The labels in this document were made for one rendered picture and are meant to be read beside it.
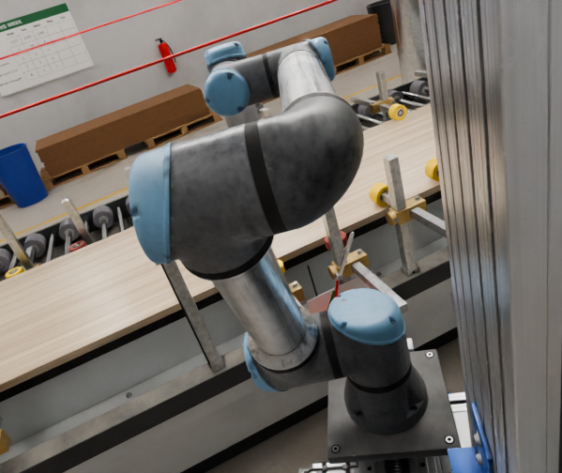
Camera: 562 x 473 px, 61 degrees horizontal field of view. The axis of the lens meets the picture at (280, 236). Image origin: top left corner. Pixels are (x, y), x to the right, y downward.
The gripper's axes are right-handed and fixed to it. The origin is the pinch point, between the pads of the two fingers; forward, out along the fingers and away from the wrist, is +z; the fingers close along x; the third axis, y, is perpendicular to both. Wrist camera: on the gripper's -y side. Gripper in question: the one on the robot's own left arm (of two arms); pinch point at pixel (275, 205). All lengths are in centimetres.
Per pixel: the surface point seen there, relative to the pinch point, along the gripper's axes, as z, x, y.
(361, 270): 46, 13, -34
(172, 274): 21.9, -39.2, -13.9
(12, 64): -24, -459, -586
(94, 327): 42, -79, -21
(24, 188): 108, -410, -416
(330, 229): 30.3, 5.7, -36.9
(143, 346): 56, -68, -24
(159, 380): 70, -67, -20
